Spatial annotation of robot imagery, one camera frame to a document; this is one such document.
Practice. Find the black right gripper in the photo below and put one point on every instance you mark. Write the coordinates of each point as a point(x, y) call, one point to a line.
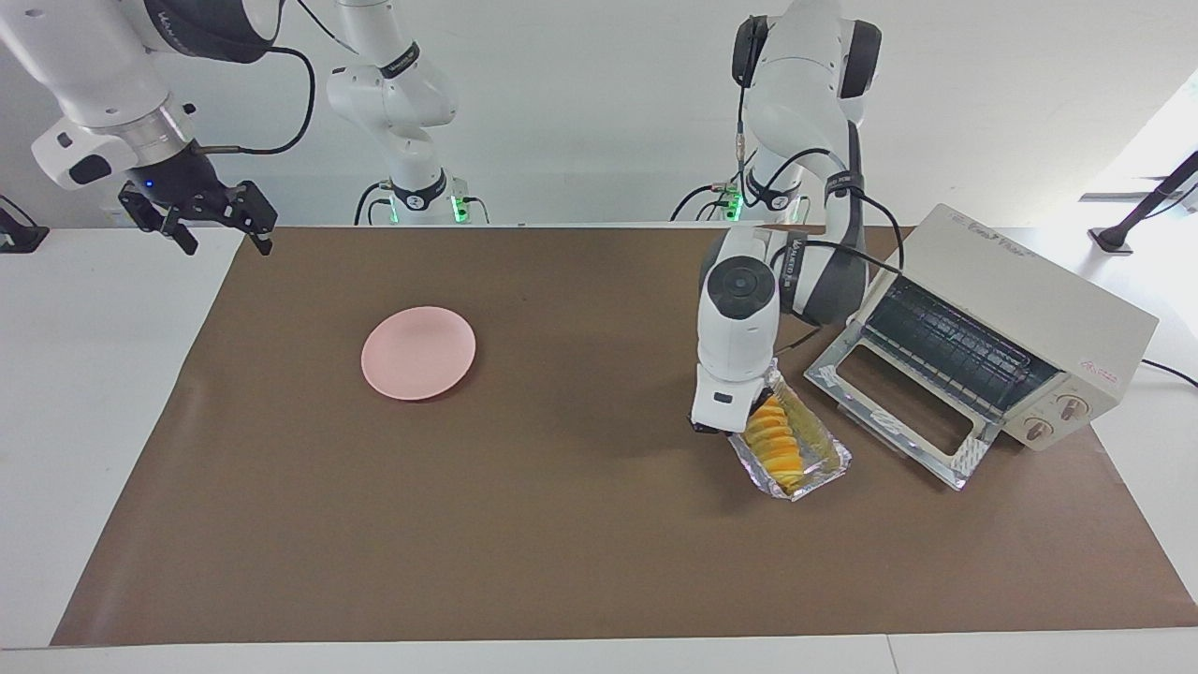
point(187, 187)

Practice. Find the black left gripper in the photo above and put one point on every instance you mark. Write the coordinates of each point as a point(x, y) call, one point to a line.
point(713, 430)

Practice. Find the yellow sliced bread loaf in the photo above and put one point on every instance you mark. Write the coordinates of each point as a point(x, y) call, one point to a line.
point(777, 445)

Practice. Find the silver foil baking tray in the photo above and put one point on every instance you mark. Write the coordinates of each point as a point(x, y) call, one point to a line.
point(828, 454)

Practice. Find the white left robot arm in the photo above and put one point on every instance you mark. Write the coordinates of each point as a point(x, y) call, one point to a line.
point(739, 346)

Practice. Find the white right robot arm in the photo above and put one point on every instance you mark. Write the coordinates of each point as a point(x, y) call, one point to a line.
point(393, 94)

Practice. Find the glass oven door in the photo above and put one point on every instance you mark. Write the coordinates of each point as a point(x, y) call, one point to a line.
point(889, 429)

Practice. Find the cream oven knob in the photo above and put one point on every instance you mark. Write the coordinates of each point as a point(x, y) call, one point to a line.
point(1073, 408)
point(1037, 430)

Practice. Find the cream toaster oven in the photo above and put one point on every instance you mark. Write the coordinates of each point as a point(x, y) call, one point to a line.
point(1048, 300)

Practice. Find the brown table mat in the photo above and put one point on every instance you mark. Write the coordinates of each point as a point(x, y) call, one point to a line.
point(562, 524)

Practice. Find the black clamp stand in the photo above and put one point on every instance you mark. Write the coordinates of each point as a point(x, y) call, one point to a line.
point(19, 236)

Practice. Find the pink round plate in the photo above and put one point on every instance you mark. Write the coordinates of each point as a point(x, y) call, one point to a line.
point(416, 354)

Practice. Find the black tripod stand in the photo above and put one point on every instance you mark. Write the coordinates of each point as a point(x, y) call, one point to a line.
point(1137, 213)

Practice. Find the white wall socket box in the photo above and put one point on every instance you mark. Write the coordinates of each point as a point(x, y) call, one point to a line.
point(110, 217)

